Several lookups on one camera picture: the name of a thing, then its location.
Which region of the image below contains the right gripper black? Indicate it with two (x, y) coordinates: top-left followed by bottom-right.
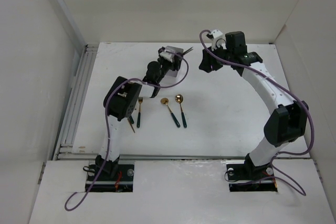
(198, 42), (234, 73)

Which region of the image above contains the white three-compartment utensil holder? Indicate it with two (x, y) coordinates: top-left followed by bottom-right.
(166, 46), (183, 77)

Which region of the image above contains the gold spoon green handle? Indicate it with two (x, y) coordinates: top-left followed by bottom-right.
(160, 98), (181, 128)
(175, 94), (187, 129)

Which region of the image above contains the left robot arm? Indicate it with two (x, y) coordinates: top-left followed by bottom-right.
(95, 47), (184, 180)

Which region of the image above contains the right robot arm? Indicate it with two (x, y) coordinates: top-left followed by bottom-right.
(199, 29), (308, 179)

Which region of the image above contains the brown wooden chopstick left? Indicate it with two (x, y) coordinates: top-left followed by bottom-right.
(128, 118), (135, 134)

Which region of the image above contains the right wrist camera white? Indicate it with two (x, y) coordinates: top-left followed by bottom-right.
(206, 29), (226, 51)

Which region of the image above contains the rose gold fork green handle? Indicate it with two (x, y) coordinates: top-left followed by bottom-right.
(129, 116), (134, 124)

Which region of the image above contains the aluminium rail front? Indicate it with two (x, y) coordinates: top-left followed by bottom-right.
(119, 154), (245, 163)

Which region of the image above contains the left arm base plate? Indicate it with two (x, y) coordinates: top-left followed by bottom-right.
(89, 164), (134, 193)

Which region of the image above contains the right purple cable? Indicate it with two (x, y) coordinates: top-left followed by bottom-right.
(198, 29), (316, 196)

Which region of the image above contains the purple cable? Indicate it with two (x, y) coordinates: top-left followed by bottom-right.
(64, 52), (190, 211)
(198, 29), (316, 196)

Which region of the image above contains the aluminium frame left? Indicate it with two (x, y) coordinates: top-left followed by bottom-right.
(51, 44), (99, 161)

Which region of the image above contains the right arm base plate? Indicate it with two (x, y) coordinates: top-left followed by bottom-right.
(225, 163), (278, 193)

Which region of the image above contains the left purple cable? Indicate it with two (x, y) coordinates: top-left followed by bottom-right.
(64, 52), (190, 211)

